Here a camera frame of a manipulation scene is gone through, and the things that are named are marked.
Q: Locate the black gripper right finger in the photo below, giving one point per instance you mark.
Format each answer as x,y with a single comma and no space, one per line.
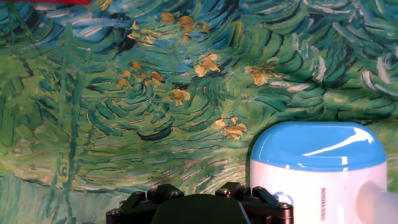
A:
267,208

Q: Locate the white blue desk lamp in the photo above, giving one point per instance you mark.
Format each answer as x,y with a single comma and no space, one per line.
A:
317,174

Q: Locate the green painted landscape cloth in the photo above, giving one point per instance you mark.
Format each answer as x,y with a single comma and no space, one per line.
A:
124,109

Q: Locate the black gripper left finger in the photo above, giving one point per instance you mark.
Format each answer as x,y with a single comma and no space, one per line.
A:
140,205

